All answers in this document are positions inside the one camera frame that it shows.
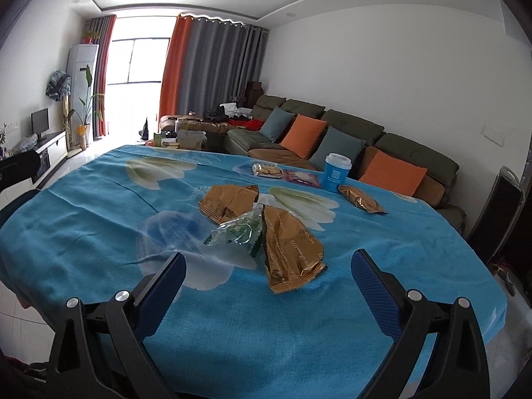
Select clear green plastic wrapper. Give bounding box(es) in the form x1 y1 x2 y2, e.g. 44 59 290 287
204 203 264 258

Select gold torn wrapper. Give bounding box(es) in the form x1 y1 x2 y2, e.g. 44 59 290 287
199 184 260 224

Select white black TV cabinet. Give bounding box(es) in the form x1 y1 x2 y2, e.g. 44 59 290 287
0 131 67 208

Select small black monitor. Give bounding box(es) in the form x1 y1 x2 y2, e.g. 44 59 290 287
31 108 50 141

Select tall green potted plant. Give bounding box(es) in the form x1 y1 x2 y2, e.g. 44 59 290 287
68 64 104 150

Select blue cloth covered fan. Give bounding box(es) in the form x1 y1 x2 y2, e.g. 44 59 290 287
45 70 71 102

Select white standing air conditioner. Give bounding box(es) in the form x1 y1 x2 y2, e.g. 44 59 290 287
67 44 98 147

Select blue floral tablecloth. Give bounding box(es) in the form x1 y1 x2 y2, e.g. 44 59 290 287
1 146 507 398

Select red potted plant atop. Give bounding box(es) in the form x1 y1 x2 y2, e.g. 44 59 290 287
82 30 100 44

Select black chair back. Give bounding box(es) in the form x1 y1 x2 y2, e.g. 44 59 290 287
466 166 524 265

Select brown leather ottoman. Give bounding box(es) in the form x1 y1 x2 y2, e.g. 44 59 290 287
159 115 234 134

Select grey orange left curtain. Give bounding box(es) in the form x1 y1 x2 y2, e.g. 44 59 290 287
84 15 116 140

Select grey orange curtain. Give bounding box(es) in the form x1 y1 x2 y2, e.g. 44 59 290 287
159 15 269 118
84 15 116 140

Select cluttered coffee table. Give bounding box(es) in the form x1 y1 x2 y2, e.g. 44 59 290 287
137 130 207 150

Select gold sealed snack packet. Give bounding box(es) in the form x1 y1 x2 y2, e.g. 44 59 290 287
338 185 387 214

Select clear cracker snack packet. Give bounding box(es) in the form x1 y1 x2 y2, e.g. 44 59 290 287
252 163 283 179

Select orange cushion near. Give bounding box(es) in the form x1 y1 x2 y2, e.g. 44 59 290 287
360 150 427 197

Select orange cushion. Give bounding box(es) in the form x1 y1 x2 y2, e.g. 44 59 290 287
280 114 327 160
360 150 427 197

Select clothes pile on sofa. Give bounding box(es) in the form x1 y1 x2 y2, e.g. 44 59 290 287
203 103 265 131

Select grey orange right curtain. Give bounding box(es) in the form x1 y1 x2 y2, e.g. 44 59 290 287
159 15 269 118

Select pink pastry snack packet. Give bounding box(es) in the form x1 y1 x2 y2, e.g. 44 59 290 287
283 169 321 188

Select blue paper cup white lid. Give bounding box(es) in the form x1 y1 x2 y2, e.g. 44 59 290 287
320 152 352 192

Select teal cushion far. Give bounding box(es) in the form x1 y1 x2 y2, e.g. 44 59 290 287
259 107 294 142

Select teal cushion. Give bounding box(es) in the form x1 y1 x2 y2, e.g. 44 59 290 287
259 107 294 142
308 126 365 170

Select dark green sectional sofa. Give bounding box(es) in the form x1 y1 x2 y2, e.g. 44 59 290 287
223 95 466 233

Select orange cushion far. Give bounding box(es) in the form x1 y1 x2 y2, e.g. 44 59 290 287
280 114 327 160

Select teal cushion near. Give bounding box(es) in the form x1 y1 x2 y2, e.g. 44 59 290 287
308 126 365 170

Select white wall switch plate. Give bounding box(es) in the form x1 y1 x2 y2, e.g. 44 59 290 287
481 124 506 147

